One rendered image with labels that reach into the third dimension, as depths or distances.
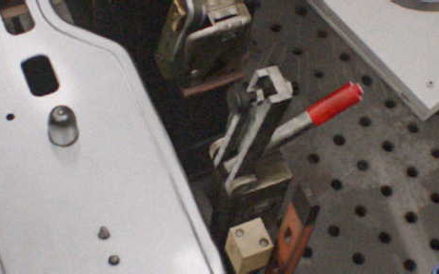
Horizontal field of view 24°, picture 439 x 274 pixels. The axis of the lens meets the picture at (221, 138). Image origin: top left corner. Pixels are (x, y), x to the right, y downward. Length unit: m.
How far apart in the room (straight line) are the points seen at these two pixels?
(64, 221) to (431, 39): 0.69
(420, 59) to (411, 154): 0.14
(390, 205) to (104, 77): 0.49
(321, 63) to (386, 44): 0.10
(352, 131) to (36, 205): 0.57
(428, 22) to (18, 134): 0.69
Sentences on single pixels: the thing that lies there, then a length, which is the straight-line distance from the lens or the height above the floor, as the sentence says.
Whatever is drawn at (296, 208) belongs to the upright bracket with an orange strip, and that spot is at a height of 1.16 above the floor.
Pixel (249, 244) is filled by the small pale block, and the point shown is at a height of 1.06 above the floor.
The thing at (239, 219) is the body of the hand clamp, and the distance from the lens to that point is 1.11.
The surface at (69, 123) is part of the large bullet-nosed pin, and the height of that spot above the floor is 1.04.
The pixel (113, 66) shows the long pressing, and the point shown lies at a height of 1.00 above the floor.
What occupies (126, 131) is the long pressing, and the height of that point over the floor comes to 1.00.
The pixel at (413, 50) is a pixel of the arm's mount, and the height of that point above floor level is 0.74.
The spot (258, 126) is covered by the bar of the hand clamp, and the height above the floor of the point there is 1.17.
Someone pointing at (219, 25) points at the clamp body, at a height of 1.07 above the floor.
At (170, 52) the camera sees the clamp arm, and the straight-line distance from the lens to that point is 1.14.
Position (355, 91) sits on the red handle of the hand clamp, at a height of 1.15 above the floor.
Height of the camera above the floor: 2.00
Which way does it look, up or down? 63 degrees down
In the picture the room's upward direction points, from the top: 11 degrees clockwise
